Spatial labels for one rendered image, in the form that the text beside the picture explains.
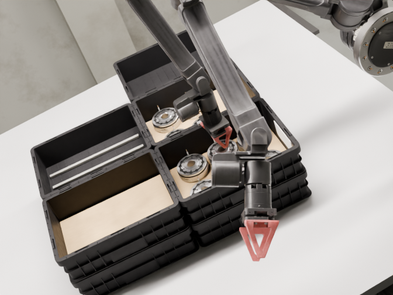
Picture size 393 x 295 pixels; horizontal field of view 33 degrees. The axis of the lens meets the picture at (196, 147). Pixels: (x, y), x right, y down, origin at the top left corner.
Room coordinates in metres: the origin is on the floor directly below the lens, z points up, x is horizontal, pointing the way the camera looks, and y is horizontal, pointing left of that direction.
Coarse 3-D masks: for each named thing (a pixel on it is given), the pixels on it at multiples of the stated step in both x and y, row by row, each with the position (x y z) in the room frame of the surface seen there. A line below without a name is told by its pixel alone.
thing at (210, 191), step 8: (264, 104) 1.67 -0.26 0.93; (272, 112) 1.62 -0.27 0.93; (280, 120) 1.57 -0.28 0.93; (200, 128) 1.69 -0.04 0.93; (176, 136) 1.69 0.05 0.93; (184, 136) 1.68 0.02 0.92; (288, 136) 1.48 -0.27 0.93; (160, 144) 1.68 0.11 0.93; (168, 144) 1.68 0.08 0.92; (296, 144) 1.44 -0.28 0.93; (280, 152) 1.43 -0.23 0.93; (288, 152) 1.42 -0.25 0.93; (296, 152) 1.42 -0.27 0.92; (160, 160) 1.61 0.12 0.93; (272, 160) 1.41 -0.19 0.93; (280, 160) 1.42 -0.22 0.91; (168, 176) 1.52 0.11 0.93; (176, 184) 1.47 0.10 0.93; (176, 192) 1.44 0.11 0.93; (200, 192) 1.40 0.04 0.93; (208, 192) 1.40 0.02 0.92; (216, 192) 1.40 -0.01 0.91; (184, 200) 1.40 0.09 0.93; (192, 200) 1.39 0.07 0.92; (200, 200) 1.39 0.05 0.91
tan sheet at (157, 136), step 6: (216, 90) 1.98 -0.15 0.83; (216, 96) 1.95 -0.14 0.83; (222, 102) 1.90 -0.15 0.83; (222, 108) 1.87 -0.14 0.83; (192, 120) 1.87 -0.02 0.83; (150, 126) 1.93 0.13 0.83; (180, 126) 1.86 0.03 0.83; (186, 126) 1.85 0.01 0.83; (150, 132) 1.90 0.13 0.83; (156, 132) 1.88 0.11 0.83; (168, 132) 1.86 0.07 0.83; (156, 138) 1.85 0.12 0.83; (162, 138) 1.84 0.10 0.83
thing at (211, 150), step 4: (220, 140) 1.67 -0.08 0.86; (224, 140) 1.66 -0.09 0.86; (232, 140) 1.64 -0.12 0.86; (212, 144) 1.67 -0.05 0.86; (216, 144) 1.66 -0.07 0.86; (232, 144) 1.63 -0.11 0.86; (212, 148) 1.65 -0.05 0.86; (232, 148) 1.61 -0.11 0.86; (236, 148) 1.60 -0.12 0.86; (208, 152) 1.64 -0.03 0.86; (212, 152) 1.63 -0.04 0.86; (228, 152) 1.60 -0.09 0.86; (208, 156) 1.62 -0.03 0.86
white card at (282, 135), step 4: (276, 124) 1.57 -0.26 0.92; (276, 128) 1.59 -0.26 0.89; (280, 128) 1.55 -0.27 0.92; (280, 132) 1.55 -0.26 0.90; (280, 136) 1.57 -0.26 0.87; (284, 136) 1.52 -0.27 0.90; (284, 140) 1.53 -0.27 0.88; (288, 140) 1.49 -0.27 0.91; (288, 144) 1.50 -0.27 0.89; (288, 148) 1.51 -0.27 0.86
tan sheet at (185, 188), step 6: (276, 138) 1.61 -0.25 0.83; (270, 144) 1.59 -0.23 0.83; (276, 144) 1.58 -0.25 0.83; (240, 150) 1.62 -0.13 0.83; (282, 150) 1.54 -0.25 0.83; (174, 168) 1.66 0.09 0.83; (210, 168) 1.60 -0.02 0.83; (174, 174) 1.63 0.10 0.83; (210, 174) 1.57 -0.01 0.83; (174, 180) 1.61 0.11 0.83; (180, 180) 1.59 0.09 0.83; (180, 186) 1.57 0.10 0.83; (186, 186) 1.56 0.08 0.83; (192, 186) 1.55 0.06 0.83; (180, 192) 1.54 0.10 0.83; (186, 192) 1.53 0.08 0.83
